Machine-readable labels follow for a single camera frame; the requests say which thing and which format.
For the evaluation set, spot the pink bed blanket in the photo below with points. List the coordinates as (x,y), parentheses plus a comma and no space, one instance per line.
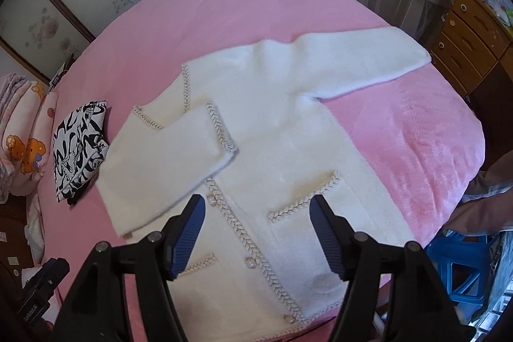
(240,5)

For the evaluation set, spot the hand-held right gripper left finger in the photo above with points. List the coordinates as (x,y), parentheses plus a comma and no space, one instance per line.
(187,236)

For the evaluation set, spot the wooden headboard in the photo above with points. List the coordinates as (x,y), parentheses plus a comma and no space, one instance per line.
(12,221)

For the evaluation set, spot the white fluffy towel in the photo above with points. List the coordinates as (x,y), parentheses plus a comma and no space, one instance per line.
(280,125)

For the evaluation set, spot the pale quilted pillow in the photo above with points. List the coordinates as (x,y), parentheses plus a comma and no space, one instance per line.
(35,230)

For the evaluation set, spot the bear print folded quilt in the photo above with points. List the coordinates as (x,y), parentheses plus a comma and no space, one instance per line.
(28,149)

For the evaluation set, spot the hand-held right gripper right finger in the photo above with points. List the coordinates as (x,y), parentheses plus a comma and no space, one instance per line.
(326,238)

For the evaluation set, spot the dusty pink cloth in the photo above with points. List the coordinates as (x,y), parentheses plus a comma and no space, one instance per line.
(485,197)

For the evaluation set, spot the blue plastic stool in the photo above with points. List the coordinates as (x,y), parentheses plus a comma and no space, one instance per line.
(461,250)

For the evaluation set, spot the black white printed folded garment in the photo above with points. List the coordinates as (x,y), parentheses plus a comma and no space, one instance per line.
(80,141)

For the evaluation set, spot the wooden drawer chest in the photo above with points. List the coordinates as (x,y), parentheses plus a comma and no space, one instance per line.
(469,41)

